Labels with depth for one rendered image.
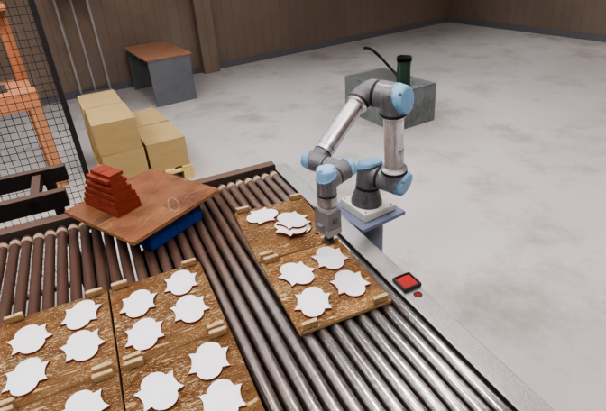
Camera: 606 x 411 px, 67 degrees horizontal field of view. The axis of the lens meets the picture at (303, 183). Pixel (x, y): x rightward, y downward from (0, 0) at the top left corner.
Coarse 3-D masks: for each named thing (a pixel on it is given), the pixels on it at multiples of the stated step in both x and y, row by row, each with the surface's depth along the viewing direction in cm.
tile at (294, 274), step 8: (288, 264) 180; (296, 264) 179; (280, 272) 176; (288, 272) 175; (296, 272) 175; (304, 272) 175; (312, 272) 176; (288, 280) 171; (296, 280) 171; (304, 280) 171; (312, 280) 171
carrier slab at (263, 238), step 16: (256, 208) 221; (272, 208) 220; (288, 208) 219; (304, 208) 218; (240, 224) 209; (256, 224) 208; (272, 224) 208; (256, 240) 198; (272, 240) 197; (288, 240) 196; (304, 240) 195; (256, 256) 187
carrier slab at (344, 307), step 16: (288, 256) 186; (304, 256) 185; (352, 256) 184; (272, 272) 178; (320, 272) 176; (336, 272) 175; (288, 288) 169; (304, 288) 168; (368, 288) 166; (288, 304) 162; (336, 304) 160; (352, 304) 160; (368, 304) 159; (384, 304) 160; (304, 320) 154; (320, 320) 154; (336, 320) 154
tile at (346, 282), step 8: (344, 272) 173; (352, 272) 173; (360, 272) 173; (336, 280) 169; (344, 280) 169; (352, 280) 169; (360, 280) 169; (336, 288) 167; (344, 288) 165; (352, 288) 165; (360, 288) 165; (352, 296) 162; (360, 296) 162
